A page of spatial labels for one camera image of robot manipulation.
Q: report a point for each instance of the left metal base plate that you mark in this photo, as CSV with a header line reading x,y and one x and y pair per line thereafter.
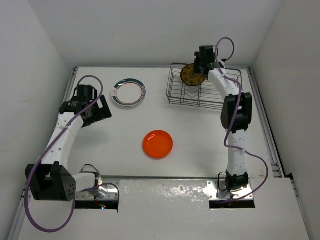
x,y
106,192

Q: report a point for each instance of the metal wire dish rack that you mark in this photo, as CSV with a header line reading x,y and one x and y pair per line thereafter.
x,y
204,96

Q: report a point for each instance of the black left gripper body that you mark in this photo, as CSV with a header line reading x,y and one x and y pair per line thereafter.
x,y
97,114

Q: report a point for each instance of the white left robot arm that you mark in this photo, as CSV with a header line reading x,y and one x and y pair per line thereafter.
x,y
51,181

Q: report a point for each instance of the metal base plate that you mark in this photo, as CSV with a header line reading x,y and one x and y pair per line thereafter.
x,y
216,194
106,192

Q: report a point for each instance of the yellow patterned plate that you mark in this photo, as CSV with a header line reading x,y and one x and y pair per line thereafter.
x,y
190,78

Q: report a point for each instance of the white plate dark red rim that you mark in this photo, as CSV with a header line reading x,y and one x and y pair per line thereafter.
x,y
128,93

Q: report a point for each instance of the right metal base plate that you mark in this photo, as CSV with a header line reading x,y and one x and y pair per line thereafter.
x,y
216,194

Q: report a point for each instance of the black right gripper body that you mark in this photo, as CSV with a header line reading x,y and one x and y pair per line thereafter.
x,y
198,62

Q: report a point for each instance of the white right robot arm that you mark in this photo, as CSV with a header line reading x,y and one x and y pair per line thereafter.
x,y
236,114

